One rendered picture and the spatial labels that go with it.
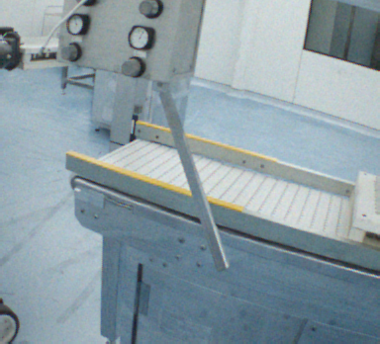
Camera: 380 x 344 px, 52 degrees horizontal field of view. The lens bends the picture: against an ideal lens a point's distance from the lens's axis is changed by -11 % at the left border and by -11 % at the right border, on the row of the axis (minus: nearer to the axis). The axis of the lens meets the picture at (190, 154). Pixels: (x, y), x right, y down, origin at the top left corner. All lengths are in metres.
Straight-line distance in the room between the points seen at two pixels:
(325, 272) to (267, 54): 5.23
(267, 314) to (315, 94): 4.99
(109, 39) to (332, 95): 5.09
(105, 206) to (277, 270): 0.33
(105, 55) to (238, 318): 0.55
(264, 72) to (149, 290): 5.12
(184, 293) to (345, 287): 0.33
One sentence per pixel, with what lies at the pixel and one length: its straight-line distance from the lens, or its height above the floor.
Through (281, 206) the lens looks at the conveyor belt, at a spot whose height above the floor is 0.86.
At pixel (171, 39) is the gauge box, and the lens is 0.62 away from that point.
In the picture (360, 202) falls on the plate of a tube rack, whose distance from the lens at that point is 0.74.
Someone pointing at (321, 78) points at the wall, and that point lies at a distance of 5.66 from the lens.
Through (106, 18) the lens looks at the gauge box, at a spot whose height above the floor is 1.15.
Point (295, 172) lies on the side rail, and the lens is 0.92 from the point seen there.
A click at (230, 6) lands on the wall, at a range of 6.02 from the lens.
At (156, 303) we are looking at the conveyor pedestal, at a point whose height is 0.59.
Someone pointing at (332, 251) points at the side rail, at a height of 0.87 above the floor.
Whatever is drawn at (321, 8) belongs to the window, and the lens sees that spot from 5.66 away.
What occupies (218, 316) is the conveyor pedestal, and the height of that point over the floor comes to 0.62.
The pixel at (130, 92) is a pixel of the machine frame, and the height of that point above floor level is 0.96.
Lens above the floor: 1.20
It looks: 20 degrees down
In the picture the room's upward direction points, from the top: 9 degrees clockwise
